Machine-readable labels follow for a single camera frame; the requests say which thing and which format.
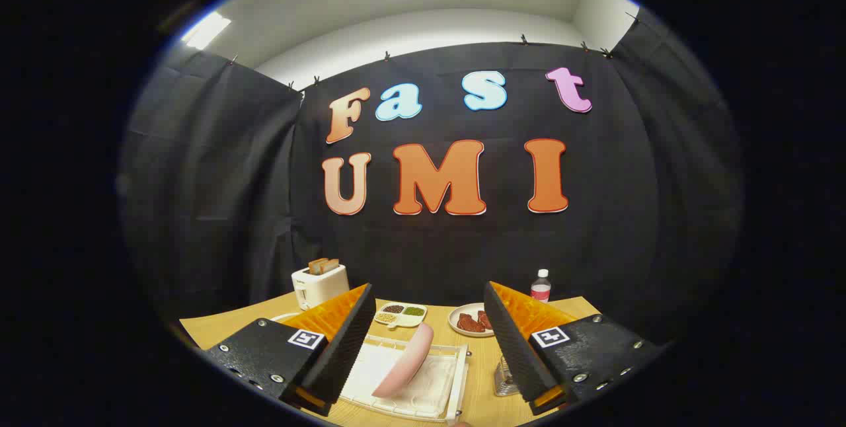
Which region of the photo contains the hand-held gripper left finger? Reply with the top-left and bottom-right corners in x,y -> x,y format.
204,283 -> 377,417

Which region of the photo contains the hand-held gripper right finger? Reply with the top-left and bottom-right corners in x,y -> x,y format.
483,281 -> 664,416

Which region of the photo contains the metal wire basket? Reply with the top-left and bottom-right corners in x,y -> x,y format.
494,356 -> 523,398

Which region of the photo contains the pink plate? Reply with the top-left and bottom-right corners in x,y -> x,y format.
371,323 -> 435,399

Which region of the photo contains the white wire dish rack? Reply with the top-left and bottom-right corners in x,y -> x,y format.
270,311 -> 471,423

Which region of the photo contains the white divided dish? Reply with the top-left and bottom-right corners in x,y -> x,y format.
374,302 -> 428,330

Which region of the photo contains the white plate with meat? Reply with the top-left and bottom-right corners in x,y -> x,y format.
448,303 -> 495,338

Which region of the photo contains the white toaster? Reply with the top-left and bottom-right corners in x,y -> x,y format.
291,263 -> 350,311

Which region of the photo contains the black backdrop cloth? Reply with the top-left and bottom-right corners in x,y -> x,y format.
118,7 -> 746,348

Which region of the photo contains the ceiling light panel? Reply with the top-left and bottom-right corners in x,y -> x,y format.
182,12 -> 232,51

